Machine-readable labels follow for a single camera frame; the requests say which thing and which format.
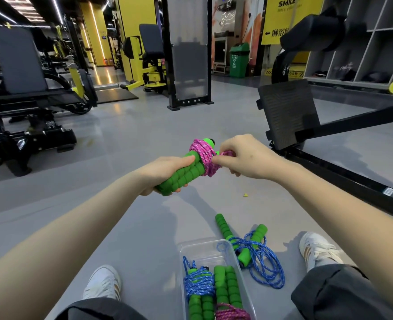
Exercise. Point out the person's right hand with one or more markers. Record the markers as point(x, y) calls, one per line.
point(251, 156)

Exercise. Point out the person's left hand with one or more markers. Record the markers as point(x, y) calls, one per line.
point(163, 166)

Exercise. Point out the person's right fingers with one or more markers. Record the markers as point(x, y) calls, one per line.
point(223, 160)

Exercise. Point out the person's left thumb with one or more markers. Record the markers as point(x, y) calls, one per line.
point(182, 161)

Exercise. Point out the person's left forearm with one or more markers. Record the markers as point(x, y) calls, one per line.
point(66, 243)

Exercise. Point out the person's right forearm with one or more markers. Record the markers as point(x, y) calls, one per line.
point(343, 223)

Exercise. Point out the black machine with foot plate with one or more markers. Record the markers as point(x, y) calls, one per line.
point(288, 113)

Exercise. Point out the black floor mat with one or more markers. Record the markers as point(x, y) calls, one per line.
point(114, 95)

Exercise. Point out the clear plastic box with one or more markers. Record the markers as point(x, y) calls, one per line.
point(203, 253)

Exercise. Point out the green trash bin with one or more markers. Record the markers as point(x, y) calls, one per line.
point(239, 61)

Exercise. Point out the yellow and black gym machine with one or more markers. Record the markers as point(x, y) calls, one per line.
point(148, 59)

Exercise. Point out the metal cabinet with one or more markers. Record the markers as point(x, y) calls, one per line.
point(221, 53)

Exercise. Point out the black framed grey panel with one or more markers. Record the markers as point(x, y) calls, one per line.
point(187, 49)

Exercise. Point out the dark shoes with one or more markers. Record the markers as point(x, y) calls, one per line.
point(320, 73)

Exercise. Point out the person's right white shoe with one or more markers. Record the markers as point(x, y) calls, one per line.
point(318, 249)

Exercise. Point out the person's white shoe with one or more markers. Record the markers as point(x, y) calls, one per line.
point(318, 249)
point(102, 283)

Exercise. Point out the person's left white shoe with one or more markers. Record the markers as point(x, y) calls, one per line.
point(102, 283)

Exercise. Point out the dark bag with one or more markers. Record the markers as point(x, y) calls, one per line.
point(346, 72)

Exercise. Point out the yellow pillar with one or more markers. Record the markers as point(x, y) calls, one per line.
point(134, 16)

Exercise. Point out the person's left dark trouser leg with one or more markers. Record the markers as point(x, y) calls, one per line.
point(99, 311)

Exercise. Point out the person's dark trouser leg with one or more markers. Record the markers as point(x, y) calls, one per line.
point(99, 311)
point(336, 293)

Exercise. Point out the black gym bench machine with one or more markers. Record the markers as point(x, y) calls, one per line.
point(23, 96)

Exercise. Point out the dark folded item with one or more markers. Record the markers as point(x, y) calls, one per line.
point(376, 77)

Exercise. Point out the person's right dark trouser leg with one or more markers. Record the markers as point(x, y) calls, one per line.
point(336, 293)

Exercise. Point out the grey cubby shelf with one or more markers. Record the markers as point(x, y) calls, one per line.
point(380, 43)

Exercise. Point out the yellow wall sign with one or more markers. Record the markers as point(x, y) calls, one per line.
point(283, 19)

